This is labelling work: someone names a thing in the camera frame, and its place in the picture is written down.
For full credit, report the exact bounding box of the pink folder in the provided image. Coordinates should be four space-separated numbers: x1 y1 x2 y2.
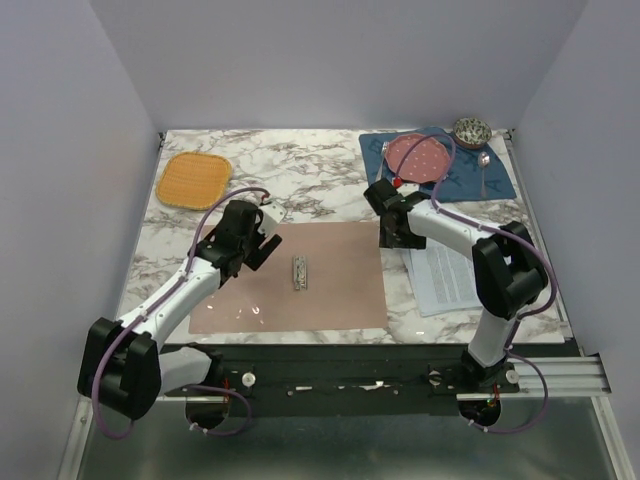
188 222 388 335

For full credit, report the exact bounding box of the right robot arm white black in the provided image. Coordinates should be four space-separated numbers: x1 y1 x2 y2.
364 179 558 392

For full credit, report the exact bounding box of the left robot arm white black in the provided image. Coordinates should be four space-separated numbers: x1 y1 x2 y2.
78 200 286 421

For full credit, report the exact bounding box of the metal folder clip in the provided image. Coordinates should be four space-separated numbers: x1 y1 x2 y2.
292 255 308 291

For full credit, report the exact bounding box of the printed paper stack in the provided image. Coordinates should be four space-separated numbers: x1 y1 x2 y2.
401 240 481 317

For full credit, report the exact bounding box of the orange woven mat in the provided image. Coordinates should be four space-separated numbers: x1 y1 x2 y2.
155 152 232 211

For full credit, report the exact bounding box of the pink dotted plate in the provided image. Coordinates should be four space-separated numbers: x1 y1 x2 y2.
386 133 450 186

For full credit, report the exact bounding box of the silver fork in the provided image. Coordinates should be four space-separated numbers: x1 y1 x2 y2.
375 142 389 182

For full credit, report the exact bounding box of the blue cloth placemat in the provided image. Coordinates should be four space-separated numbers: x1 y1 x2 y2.
358 127 516 203

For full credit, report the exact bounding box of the silver spoon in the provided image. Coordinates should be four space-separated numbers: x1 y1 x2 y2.
477 151 491 199

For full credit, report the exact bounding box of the floral patterned bowl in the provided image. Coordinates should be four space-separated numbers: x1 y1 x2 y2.
452 117 493 150

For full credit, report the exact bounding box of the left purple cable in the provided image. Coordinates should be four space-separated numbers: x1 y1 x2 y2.
92 186 271 440

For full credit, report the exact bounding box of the purple cable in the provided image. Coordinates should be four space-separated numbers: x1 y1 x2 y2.
392 133 559 361
92 186 271 440

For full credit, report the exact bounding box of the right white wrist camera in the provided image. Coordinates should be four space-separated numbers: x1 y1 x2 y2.
397 183 420 196

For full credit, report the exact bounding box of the black mounting base plate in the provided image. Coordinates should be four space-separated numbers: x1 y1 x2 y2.
164 342 521 419

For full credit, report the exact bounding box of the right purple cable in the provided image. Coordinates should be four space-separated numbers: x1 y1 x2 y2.
392 133 559 361

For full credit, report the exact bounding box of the aluminium rail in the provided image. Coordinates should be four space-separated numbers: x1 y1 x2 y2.
457 355 612 401

